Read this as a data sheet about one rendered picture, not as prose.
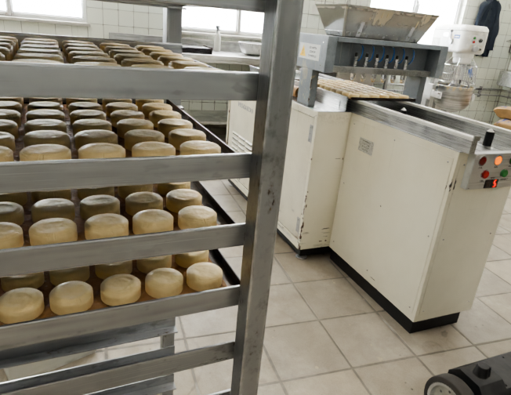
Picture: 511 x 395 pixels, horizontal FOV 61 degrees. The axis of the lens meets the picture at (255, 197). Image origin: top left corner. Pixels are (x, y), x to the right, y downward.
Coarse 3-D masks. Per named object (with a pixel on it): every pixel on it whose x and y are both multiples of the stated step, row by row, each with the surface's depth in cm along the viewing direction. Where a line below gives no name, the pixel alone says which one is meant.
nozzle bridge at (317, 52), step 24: (312, 48) 209; (336, 48) 209; (360, 48) 213; (408, 48) 224; (432, 48) 219; (312, 72) 211; (360, 72) 213; (384, 72) 218; (408, 72) 224; (432, 72) 228; (312, 96) 216
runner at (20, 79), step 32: (0, 64) 37; (32, 64) 38; (64, 64) 39; (0, 96) 38; (32, 96) 39; (64, 96) 40; (96, 96) 41; (128, 96) 42; (160, 96) 44; (192, 96) 45; (224, 96) 46
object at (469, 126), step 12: (396, 108) 229; (408, 108) 221; (420, 108) 214; (432, 108) 209; (432, 120) 207; (444, 120) 200; (456, 120) 194; (468, 120) 188; (468, 132) 189; (480, 132) 183; (504, 132) 173; (504, 144) 174
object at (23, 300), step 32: (160, 256) 63; (192, 256) 64; (0, 288) 56; (32, 288) 53; (64, 288) 54; (96, 288) 58; (128, 288) 55; (160, 288) 56; (192, 288) 59; (0, 320) 50
